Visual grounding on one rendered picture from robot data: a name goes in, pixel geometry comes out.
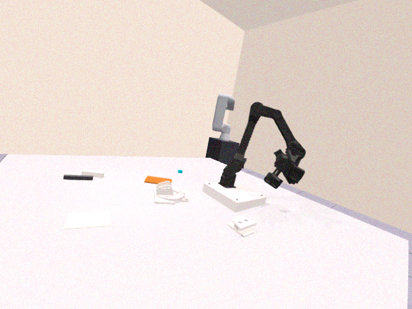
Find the orange rectangular plate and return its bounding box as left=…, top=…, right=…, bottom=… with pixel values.
left=144, top=176, right=172, bottom=185

